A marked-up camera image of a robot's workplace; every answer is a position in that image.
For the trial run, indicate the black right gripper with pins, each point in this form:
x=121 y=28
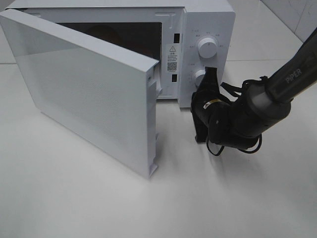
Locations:
x=210 y=112

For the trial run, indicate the white microwave knob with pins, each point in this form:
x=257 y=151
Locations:
x=207 y=47
x=198 y=76

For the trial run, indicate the white microwave door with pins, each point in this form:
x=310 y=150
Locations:
x=103 y=92

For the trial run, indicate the toy burger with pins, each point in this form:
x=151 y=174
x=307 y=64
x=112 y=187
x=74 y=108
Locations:
x=105 y=33

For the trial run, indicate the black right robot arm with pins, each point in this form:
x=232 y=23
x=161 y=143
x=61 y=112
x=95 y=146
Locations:
x=236 y=117

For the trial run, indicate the white warning label sticker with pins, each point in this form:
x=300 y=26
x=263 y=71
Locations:
x=172 y=54

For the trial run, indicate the white microwave oven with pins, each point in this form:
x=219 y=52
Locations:
x=153 y=24

